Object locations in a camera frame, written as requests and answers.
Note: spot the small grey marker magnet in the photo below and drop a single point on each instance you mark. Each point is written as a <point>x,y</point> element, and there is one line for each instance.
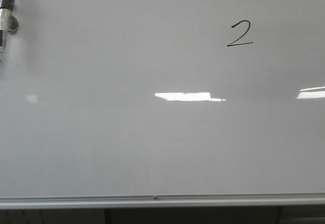
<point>13,25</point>

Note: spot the aluminium whiteboard bottom rail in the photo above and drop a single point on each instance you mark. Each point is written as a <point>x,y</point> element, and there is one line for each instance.
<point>160,201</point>

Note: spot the large white whiteboard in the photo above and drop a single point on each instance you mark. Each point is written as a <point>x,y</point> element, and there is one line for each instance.
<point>163,97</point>

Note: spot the black and white marker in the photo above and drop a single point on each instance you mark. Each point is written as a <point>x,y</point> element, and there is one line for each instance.
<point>7,8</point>

